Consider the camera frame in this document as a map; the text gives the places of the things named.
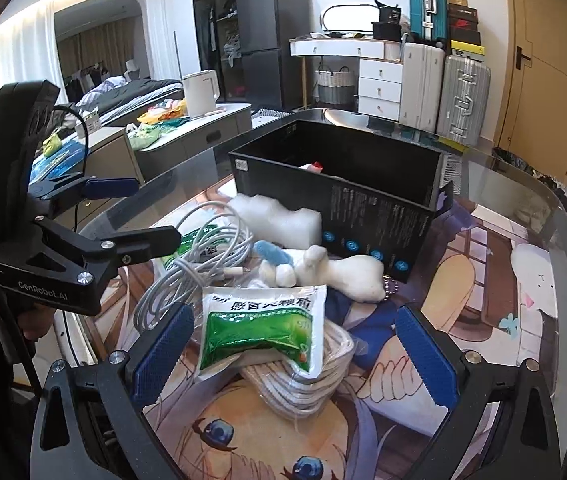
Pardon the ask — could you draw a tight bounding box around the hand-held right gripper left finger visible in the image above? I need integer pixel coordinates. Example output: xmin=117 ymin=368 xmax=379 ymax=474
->
xmin=30 ymin=304 xmax=199 ymax=480

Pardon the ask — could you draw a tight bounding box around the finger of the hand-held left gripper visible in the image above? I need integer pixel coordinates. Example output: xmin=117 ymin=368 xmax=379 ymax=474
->
xmin=38 ymin=222 xmax=182 ymax=286
xmin=28 ymin=175 xmax=140 ymax=217

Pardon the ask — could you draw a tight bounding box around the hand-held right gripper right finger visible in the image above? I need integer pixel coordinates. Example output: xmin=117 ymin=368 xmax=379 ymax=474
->
xmin=394 ymin=304 xmax=561 ymax=480

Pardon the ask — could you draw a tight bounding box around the white cable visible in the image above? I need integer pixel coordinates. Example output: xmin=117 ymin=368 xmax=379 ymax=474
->
xmin=133 ymin=200 xmax=254 ymax=331

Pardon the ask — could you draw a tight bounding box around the white plush toy blue patch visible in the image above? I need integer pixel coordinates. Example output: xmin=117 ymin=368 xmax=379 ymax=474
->
xmin=254 ymin=240 xmax=388 ymax=303

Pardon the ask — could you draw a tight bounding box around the clear bag of white cord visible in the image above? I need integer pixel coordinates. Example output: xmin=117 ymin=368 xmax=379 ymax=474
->
xmin=240 ymin=317 xmax=359 ymax=423

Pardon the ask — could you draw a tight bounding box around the white foam block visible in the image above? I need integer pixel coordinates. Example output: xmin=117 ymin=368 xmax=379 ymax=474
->
xmin=226 ymin=194 xmax=323 ymax=250

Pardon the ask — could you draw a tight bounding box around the black cardboard box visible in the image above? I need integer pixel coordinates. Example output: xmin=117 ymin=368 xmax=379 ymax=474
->
xmin=228 ymin=119 xmax=457 ymax=285

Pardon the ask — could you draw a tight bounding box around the person's left hand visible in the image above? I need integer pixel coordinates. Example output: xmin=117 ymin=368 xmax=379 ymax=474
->
xmin=0 ymin=280 xmax=56 ymax=342

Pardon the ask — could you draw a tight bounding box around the beige drawer cabinet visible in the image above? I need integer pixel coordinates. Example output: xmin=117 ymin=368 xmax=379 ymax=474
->
xmin=28 ymin=127 xmax=146 ymax=241

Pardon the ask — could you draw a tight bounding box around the pile of colourful snack packets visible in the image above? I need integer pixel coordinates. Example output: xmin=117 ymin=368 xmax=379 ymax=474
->
xmin=128 ymin=100 xmax=189 ymax=148

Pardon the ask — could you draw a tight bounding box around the grey sideboard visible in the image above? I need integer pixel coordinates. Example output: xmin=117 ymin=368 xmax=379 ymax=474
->
xmin=128 ymin=102 xmax=254 ymax=181

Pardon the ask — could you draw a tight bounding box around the bed with dark bedding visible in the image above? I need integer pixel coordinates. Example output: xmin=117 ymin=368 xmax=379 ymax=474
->
xmin=76 ymin=77 xmax=184 ymax=126

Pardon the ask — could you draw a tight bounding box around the printed cartoon table mat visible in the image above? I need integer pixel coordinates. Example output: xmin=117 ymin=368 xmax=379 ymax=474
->
xmin=78 ymin=180 xmax=567 ymax=480

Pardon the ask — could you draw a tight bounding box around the white sheer curtain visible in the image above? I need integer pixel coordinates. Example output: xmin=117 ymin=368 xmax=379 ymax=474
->
xmin=0 ymin=2 xmax=66 ymax=131

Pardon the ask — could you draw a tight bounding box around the white electric kettle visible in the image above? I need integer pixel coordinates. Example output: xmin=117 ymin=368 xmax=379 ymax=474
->
xmin=182 ymin=70 xmax=221 ymax=116

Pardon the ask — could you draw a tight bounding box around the open wardrobe with clothes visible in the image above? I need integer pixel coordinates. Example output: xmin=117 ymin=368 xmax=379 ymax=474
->
xmin=190 ymin=0 xmax=239 ymax=101

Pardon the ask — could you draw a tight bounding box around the black bin bag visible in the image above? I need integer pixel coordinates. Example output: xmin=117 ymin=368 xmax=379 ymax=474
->
xmin=492 ymin=147 xmax=529 ymax=171

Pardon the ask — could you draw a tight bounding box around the dark grey fridge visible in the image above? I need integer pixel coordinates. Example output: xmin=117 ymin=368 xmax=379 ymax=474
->
xmin=236 ymin=0 xmax=314 ymax=111

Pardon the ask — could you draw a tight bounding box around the woven laundry basket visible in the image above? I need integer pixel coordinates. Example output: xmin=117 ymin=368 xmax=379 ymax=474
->
xmin=313 ymin=65 xmax=357 ymax=106

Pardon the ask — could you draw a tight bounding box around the silver suitcase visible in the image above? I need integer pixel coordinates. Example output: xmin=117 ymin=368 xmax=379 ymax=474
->
xmin=436 ymin=54 xmax=491 ymax=147

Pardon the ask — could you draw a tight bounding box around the white suitcase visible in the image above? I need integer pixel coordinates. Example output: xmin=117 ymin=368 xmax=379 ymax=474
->
xmin=398 ymin=40 xmax=447 ymax=131

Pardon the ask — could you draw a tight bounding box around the white vanity desk with drawers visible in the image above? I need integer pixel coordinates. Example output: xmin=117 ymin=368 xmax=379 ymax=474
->
xmin=289 ymin=37 xmax=404 ymax=121

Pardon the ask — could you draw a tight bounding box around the oval mirror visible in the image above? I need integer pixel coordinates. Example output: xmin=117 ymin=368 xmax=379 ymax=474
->
xmin=321 ymin=4 xmax=389 ymax=36

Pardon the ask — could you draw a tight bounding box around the wooden door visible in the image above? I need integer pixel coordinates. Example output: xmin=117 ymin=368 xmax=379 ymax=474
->
xmin=493 ymin=0 xmax=567 ymax=181

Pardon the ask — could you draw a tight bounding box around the yellow black shoe box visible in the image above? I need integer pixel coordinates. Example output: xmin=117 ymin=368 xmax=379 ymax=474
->
xmin=450 ymin=42 xmax=485 ymax=59

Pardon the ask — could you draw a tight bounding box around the plain black shoe box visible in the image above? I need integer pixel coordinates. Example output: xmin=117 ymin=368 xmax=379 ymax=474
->
xmin=449 ymin=29 xmax=483 ymax=46

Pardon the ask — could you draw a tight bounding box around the teal suitcase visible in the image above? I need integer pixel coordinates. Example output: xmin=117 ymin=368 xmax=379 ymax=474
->
xmin=408 ymin=0 xmax=449 ymax=43

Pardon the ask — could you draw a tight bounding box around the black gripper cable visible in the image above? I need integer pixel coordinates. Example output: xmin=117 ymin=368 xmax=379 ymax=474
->
xmin=53 ymin=104 xmax=90 ymax=233

